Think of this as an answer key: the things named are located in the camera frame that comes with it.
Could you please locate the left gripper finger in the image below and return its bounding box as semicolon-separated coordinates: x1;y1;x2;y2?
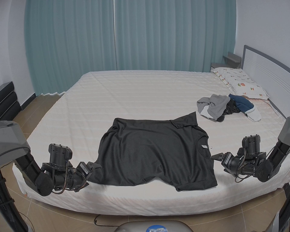
87;161;102;171

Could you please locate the black cable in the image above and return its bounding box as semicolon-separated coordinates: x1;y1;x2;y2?
19;212;35;232
93;214;118;227

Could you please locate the white printed pillow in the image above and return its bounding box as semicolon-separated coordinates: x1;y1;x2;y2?
211;67;270;100

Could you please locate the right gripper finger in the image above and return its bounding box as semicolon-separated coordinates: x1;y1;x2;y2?
210;153;226;162

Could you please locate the pile of clothes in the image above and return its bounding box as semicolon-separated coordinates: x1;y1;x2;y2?
196;93;262;123

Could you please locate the bed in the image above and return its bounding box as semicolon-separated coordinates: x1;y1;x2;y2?
12;45;290;216

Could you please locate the black polo shirt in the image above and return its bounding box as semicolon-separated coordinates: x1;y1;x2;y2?
87;111;218;192

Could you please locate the black chest of drawers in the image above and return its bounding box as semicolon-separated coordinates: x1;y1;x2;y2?
0;81;23;120

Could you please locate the blue-green curtain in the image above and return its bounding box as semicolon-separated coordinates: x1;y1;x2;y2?
24;0;117;95
114;0;236;73

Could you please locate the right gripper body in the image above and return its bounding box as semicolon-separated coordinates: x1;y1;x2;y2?
221;152;257;176

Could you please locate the grey bedside table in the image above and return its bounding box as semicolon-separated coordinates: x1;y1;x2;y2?
211;52;242;72

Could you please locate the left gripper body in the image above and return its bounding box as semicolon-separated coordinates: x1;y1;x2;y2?
54;161;94;192

